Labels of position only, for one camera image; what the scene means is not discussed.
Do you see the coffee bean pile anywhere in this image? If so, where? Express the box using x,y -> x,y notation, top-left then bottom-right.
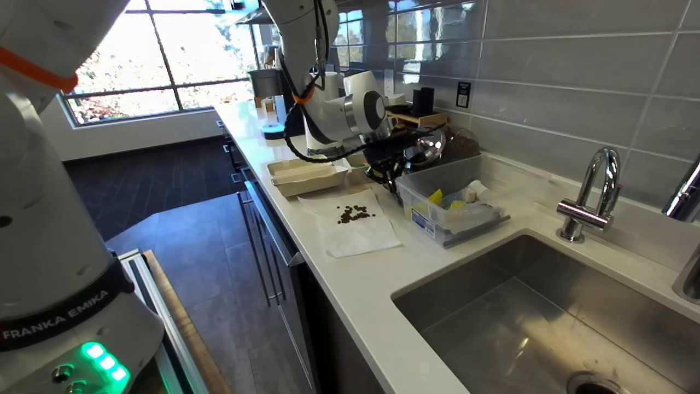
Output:
335,205 -> 377,226

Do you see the dark cabinet front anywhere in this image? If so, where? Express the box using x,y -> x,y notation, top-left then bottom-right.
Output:
223,139 -> 380,394

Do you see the chrome angled faucet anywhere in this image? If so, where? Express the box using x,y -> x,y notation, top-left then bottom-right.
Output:
661,153 -> 700,226

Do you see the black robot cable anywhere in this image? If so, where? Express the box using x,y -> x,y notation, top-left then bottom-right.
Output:
277,0 -> 447,167

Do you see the stainless steel sink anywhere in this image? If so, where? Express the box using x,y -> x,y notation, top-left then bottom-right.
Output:
389,230 -> 700,394

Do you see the chrome curved faucet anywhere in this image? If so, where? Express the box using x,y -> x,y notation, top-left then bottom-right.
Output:
555,145 -> 625,245

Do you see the metal cabinet handle bar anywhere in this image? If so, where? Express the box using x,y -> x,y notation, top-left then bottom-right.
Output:
241,177 -> 306,269

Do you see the black cup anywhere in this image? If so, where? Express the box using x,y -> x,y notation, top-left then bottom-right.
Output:
410,85 -> 436,119

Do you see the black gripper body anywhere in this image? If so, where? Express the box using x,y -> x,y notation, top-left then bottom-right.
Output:
361,135 -> 425,184

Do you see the light wooden tray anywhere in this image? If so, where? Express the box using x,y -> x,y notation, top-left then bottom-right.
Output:
264,156 -> 351,201

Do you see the dark wooden organizer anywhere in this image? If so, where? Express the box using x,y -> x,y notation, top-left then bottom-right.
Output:
385,104 -> 452,136

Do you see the black coffee machine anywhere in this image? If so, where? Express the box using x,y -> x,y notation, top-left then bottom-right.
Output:
247,68 -> 306,141

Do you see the white paper napkin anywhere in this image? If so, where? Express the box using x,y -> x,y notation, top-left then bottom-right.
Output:
301,190 -> 405,260

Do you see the white scrubber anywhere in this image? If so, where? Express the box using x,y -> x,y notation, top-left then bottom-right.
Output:
462,179 -> 490,205

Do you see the clear plastic bin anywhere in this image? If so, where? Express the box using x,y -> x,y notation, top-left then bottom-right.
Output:
393,153 -> 514,249

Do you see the wooden edged robot stand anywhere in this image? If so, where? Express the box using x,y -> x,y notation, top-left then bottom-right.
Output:
118,247 -> 229,394

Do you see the large grid window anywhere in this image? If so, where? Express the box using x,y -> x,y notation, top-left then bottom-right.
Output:
63,0 -> 279,129

